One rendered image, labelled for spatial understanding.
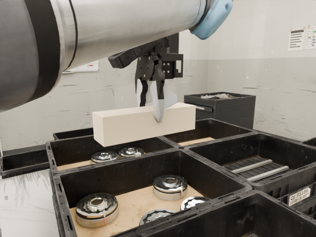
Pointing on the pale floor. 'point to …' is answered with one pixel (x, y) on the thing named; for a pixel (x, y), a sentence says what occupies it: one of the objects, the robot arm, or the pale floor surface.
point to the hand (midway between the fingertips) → (148, 115)
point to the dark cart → (225, 108)
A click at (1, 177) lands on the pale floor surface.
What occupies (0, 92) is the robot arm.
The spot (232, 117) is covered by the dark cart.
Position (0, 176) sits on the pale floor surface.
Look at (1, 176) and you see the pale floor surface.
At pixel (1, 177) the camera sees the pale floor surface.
